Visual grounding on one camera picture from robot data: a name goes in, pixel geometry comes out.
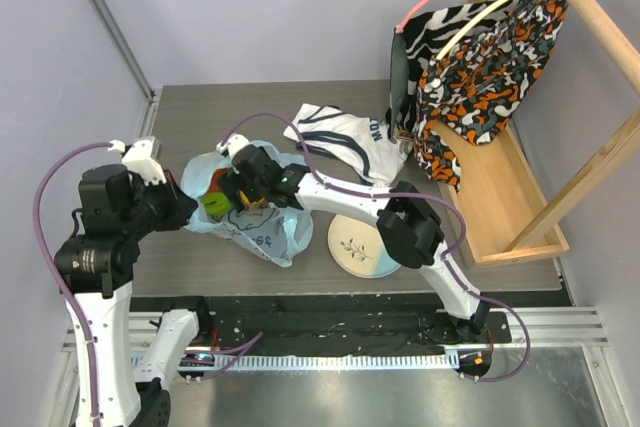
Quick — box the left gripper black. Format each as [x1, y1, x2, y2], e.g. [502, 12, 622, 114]
[122, 167, 198, 236]

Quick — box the light blue plastic bag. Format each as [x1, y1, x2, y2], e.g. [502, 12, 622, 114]
[180, 152, 313, 267]

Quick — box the yellow fake banana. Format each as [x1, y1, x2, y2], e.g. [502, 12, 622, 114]
[239, 191, 269, 211]

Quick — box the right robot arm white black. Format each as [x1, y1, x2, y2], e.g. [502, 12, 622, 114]
[216, 135, 490, 342]

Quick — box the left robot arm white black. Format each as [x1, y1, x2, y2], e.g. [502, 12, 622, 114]
[54, 164, 214, 426]

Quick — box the red fake apple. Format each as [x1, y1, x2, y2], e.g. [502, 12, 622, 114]
[207, 169, 227, 193]

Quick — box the green fake fruit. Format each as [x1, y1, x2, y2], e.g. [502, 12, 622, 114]
[200, 192, 232, 217]

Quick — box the white jersey with navy trim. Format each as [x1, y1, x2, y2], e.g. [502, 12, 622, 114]
[283, 103, 412, 187]

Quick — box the cream and blue plate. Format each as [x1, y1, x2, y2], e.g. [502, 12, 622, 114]
[327, 215, 400, 279]

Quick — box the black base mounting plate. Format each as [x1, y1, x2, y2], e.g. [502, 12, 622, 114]
[129, 294, 514, 356]

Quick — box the zebra print garment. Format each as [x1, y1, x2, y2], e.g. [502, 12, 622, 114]
[382, 1, 490, 143]

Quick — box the cream hanger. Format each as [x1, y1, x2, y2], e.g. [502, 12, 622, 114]
[435, 0, 512, 60]

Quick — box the orange camouflage print garment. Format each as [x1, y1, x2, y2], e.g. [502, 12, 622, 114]
[411, 0, 569, 189]

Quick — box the wooden clothes rack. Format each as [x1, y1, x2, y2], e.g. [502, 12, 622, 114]
[453, 0, 639, 267]

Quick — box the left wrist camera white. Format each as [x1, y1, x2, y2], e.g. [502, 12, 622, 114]
[121, 136, 167, 185]

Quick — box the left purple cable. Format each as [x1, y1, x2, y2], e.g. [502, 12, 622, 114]
[32, 140, 124, 427]

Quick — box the aluminium frame post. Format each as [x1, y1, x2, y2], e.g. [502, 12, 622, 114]
[88, 0, 154, 103]

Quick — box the white slotted cable duct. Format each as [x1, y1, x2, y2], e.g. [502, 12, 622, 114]
[230, 351, 459, 372]

